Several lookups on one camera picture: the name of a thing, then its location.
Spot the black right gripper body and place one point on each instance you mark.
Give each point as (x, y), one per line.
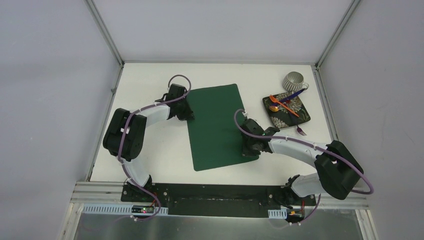
(248, 149)

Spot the green placemat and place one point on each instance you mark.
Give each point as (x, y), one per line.
(215, 141)

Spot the black floral square plate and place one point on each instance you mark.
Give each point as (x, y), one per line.
(281, 118)

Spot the orange plastic fork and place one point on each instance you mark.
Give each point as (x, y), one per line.
(274, 100)

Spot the blue plastic knife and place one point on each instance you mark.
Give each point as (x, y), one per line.
(293, 95)

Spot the grey ribbed mug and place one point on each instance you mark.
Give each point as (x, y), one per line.
(294, 81)

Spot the purple metallic fork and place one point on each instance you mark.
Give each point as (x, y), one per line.
(295, 122)

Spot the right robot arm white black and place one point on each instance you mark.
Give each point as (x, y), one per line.
(336, 170)

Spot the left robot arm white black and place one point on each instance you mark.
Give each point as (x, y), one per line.
(125, 134)

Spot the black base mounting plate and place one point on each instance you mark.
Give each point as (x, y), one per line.
(206, 200)

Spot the right electronics board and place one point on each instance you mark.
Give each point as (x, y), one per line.
(297, 214)

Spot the electronics board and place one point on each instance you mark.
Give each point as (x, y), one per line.
(142, 209)
(297, 214)

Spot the left electronics board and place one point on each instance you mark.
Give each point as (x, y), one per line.
(142, 209)

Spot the aluminium frame rail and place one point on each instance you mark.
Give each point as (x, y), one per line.
(354, 201)

